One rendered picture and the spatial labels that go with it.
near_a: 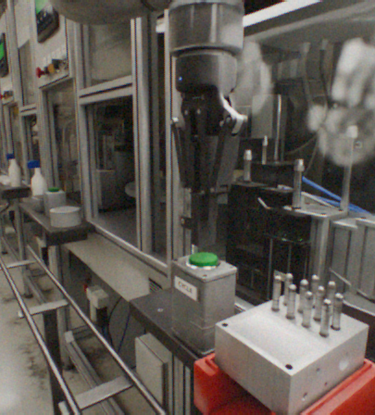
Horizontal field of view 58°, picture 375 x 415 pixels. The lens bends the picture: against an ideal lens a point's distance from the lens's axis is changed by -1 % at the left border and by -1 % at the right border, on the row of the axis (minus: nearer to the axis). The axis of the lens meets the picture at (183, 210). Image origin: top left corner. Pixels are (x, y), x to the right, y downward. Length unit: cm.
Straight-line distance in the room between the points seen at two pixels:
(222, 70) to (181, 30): 6
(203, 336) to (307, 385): 18
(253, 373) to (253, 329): 4
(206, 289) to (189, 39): 30
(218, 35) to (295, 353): 33
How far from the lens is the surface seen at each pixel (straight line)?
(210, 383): 39
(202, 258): 47
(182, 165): 47
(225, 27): 42
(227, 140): 40
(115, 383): 63
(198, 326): 48
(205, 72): 41
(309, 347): 36
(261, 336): 36
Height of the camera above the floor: 121
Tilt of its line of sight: 13 degrees down
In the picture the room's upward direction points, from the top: straight up
